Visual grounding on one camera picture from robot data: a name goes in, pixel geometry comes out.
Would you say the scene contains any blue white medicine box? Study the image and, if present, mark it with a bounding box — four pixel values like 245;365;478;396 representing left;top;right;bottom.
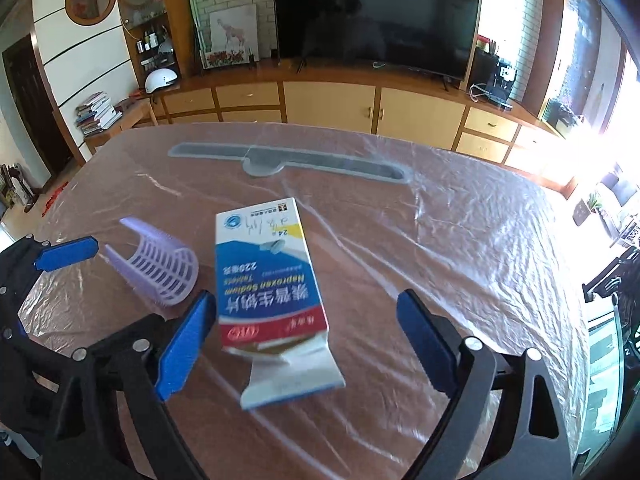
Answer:
215;197;346;411

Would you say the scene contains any stack of books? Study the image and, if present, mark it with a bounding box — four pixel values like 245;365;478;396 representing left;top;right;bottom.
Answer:
75;91;122;136

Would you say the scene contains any small wooden side table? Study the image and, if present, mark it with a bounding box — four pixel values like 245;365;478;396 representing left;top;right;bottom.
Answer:
85;98;158;155

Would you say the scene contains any wooden tv cabinet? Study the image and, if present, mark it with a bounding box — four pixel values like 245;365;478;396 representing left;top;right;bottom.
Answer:
152;64;577;197

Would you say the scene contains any grey table inlay strip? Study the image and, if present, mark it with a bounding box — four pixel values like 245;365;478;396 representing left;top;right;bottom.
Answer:
167;142;410;184

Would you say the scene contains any glass display cabinet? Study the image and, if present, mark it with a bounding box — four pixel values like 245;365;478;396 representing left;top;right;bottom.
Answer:
117;0;196;86

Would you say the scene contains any black coffee machine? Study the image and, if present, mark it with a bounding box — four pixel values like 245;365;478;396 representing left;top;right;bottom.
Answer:
469;48;518;110

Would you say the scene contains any black television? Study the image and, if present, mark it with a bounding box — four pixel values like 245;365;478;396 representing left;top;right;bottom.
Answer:
274;0;480;80

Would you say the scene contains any black metal chair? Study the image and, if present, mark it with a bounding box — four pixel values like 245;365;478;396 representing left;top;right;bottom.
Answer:
582;246;639;361

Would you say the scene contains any purple plastic basket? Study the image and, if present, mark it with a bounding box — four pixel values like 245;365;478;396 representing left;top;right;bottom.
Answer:
104;217;200;307

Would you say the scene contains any white helmet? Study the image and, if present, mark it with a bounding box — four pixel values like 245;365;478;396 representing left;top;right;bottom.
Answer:
144;68;178;94

